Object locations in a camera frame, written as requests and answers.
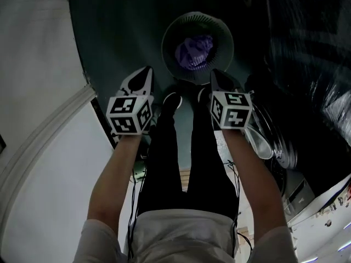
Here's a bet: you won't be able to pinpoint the person's left forearm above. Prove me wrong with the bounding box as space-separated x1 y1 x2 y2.
87 134 144 230

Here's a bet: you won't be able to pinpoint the person's black trousers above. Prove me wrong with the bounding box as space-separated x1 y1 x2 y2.
137 92 240 216

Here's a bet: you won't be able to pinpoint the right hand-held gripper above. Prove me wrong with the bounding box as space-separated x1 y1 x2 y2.
209 68 253 132

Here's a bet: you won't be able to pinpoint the round dark laundry basket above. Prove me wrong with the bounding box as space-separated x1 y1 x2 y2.
161 11 235 85

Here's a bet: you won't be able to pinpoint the person's black right shoe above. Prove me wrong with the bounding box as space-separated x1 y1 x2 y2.
196 88 211 104

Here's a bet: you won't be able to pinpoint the person's right forearm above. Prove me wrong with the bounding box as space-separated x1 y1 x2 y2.
222 129 286 244

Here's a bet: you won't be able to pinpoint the purple clothes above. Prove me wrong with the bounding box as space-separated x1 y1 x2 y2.
174 35 214 71

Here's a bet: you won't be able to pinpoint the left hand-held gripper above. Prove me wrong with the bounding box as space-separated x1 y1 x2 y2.
105 66 155 136

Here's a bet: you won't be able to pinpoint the black tether cable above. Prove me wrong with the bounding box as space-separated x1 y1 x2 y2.
127 135 150 260
227 160 242 259

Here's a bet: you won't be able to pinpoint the person's black left shoe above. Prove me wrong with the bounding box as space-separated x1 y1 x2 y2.
163 92 183 111

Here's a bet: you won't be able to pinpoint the person's white shirt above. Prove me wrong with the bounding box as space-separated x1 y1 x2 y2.
72 208 298 263

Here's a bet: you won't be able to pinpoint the person's black shoe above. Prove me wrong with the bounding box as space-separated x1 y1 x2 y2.
196 88 211 104
163 92 183 111

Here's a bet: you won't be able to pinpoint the black washing machine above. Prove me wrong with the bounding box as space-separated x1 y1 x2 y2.
244 72 351 221

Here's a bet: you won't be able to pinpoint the plastic-wrapped black appliance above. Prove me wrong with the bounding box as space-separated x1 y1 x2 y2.
263 0 351 148

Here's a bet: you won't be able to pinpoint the white door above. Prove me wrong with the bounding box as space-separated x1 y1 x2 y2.
0 0 99 194

